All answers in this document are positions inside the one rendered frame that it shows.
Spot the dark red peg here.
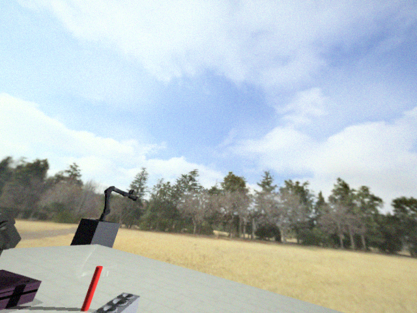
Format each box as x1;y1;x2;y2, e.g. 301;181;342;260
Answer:
81;266;103;312

